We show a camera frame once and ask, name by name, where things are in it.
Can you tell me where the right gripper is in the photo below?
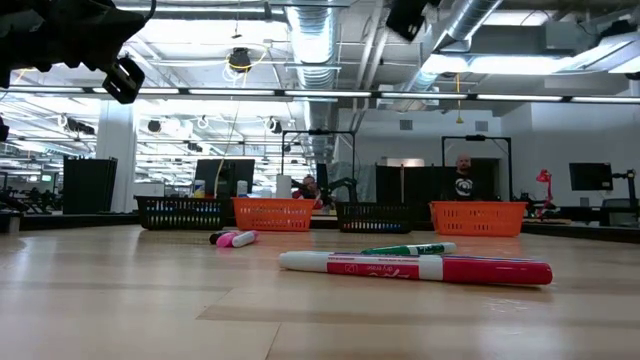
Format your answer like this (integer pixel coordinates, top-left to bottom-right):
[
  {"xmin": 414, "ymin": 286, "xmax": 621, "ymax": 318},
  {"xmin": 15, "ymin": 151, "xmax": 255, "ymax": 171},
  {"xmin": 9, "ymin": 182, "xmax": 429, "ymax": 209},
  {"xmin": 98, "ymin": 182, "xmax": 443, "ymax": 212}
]
[{"xmin": 385, "ymin": 0, "xmax": 444, "ymax": 43}]

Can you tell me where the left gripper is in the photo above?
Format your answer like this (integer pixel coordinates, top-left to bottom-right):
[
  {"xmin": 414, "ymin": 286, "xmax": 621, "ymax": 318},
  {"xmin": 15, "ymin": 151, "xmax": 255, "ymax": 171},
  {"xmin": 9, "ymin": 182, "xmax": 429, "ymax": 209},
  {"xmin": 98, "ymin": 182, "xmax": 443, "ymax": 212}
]
[{"xmin": 0, "ymin": 0, "xmax": 149, "ymax": 105}]

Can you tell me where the thin green marker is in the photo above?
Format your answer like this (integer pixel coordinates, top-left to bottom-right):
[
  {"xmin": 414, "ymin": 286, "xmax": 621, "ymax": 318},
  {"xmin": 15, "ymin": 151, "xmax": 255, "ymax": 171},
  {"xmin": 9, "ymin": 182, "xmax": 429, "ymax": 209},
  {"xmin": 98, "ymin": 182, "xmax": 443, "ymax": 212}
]
[{"xmin": 359, "ymin": 241, "xmax": 457, "ymax": 256}]

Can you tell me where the thin red marker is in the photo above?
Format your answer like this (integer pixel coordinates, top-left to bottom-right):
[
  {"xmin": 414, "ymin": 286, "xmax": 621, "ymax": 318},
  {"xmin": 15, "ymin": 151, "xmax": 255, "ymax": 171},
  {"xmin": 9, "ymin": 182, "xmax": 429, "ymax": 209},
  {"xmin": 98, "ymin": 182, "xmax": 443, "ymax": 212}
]
[{"xmin": 278, "ymin": 250, "xmax": 554, "ymax": 287}]

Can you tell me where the black cabinet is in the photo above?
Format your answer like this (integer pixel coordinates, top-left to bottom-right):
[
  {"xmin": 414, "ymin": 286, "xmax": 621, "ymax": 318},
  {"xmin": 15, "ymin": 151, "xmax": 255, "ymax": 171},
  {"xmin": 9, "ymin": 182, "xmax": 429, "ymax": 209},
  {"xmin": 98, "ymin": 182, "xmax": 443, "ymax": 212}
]
[{"xmin": 62, "ymin": 156, "xmax": 119, "ymax": 215}]

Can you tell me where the black partition screen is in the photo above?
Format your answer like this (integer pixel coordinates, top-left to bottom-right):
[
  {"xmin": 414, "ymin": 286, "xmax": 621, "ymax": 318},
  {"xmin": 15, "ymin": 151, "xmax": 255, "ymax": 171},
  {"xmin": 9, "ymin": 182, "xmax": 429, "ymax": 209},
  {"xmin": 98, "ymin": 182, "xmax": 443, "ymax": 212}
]
[{"xmin": 374, "ymin": 164, "xmax": 501, "ymax": 204}]

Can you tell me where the person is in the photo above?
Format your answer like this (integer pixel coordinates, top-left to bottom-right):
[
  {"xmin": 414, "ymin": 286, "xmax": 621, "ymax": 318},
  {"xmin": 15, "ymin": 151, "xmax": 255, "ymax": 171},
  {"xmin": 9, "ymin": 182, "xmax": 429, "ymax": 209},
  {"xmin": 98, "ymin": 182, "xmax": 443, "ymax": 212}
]
[
  {"xmin": 447, "ymin": 153, "xmax": 484, "ymax": 202},
  {"xmin": 292, "ymin": 174, "xmax": 326, "ymax": 210}
]

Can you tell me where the black plastic basket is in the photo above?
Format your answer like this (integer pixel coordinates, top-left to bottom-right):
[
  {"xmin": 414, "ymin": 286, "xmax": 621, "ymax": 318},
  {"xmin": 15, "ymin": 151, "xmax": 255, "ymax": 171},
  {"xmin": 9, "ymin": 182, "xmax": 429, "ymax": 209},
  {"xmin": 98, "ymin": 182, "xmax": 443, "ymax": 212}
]
[
  {"xmin": 334, "ymin": 200, "xmax": 416, "ymax": 235},
  {"xmin": 135, "ymin": 195, "xmax": 226, "ymax": 231}
]

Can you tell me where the red desk lamp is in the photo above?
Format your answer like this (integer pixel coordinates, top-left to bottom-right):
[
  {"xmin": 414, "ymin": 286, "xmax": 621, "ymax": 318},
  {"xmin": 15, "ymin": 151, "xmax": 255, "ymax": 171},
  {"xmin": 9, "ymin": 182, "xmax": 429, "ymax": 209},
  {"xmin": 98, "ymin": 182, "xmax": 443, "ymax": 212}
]
[{"xmin": 534, "ymin": 168, "xmax": 555, "ymax": 219}]

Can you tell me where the orange plastic basket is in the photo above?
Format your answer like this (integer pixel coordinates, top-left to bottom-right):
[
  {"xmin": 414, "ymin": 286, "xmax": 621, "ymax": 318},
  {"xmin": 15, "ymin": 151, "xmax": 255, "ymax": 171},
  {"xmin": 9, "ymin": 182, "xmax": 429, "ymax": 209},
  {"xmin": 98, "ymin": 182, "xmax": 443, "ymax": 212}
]
[
  {"xmin": 231, "ymin": 197, "xmax": 316, "ymax": 233},
  {"xmin": 429, "ymin": 200, "xmax": 528, "ymax": 238}
]

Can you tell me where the black monitor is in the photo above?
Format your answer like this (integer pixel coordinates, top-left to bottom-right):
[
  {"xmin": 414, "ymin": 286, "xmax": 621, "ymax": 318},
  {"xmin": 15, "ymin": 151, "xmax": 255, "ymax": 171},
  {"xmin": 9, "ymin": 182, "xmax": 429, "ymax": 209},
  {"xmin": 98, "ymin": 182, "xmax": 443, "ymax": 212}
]
[
  {"xmin": 568, "ymin": 162, "xmax": 615, "ymax": 192},
  {"xmin": 193, "ymin": 158, "xmax": 256, "ymax": 199}
]

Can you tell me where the silver air duct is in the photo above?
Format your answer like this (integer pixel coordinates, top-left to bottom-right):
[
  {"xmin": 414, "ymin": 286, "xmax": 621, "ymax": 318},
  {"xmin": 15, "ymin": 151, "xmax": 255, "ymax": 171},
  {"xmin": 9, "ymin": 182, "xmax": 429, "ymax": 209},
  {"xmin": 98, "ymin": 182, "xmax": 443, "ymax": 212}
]
[
  {"xmin": 394, "ymin": 0, "xmax": 504, "ymax": 94},
  {"xmin": 284, "ymin": 0, "xmax": 346, "ymax": 164}
]

